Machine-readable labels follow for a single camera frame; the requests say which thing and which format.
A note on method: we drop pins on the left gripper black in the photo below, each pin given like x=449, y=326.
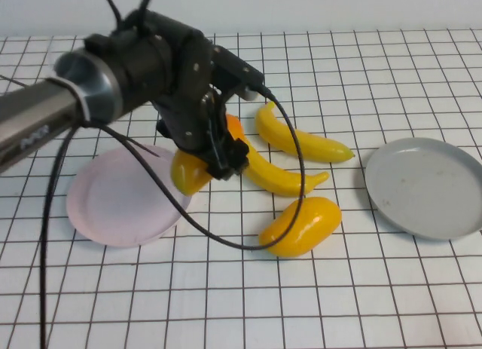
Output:
x=188, y=119

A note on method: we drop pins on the orange mango green tip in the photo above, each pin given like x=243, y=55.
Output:
x=188, y=175

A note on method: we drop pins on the yellow banana blunt stem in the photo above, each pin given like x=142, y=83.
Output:
x=278, y=179

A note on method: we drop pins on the yellow banana green pointed tip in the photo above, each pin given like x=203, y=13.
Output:
x=320, y=147

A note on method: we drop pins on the orange yellow mango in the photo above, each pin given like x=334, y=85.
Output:
x=316, y=228

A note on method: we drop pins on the left robot arm dark grey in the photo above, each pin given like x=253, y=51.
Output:
x=30, y=115

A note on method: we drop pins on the pink round plate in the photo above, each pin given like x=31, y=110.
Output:
x=124, y=213

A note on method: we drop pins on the grey round plate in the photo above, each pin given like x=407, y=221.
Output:
x=425, y=190

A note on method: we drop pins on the white black grid tablecloth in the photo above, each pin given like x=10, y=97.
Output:
x=241, y=307

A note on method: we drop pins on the white zip tie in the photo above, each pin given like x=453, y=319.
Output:
x=81, y=96

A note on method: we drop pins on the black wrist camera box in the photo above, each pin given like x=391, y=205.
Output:
x=237, y=72

